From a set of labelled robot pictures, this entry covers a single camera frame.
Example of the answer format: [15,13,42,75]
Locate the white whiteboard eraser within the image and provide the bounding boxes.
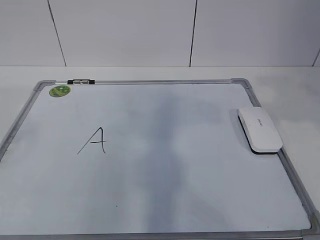
[238,106,283,154]

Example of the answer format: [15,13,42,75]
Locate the black board hanger clip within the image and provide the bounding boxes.
[67,79,95,85]

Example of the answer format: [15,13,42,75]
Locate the round green magnet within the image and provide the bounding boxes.
[49,85,71,98]

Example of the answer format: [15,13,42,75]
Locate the white board with aluminium frame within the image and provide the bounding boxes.
[0,78,320,240]

